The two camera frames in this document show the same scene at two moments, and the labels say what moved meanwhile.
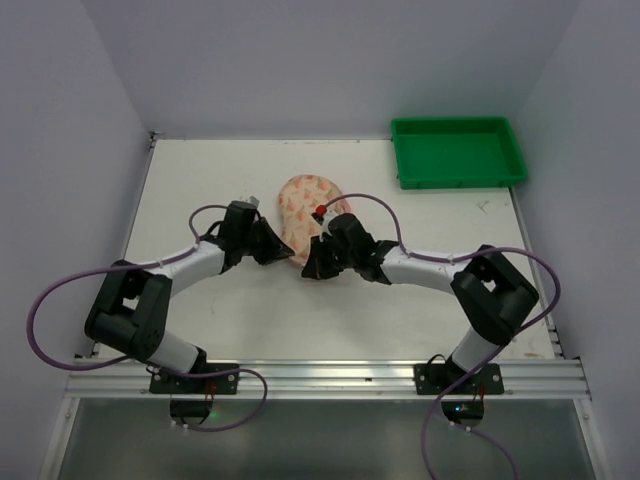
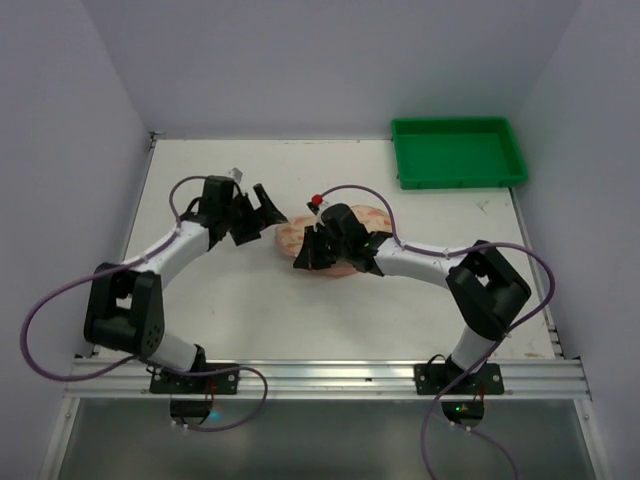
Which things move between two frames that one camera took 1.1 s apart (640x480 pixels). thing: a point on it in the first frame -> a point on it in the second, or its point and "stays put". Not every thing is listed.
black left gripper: x=258 y=240 -> x=248 y=220
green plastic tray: x=456 y=152 stays put
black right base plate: x=436 y=378 stays put
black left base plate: x=227 y=383 stays put
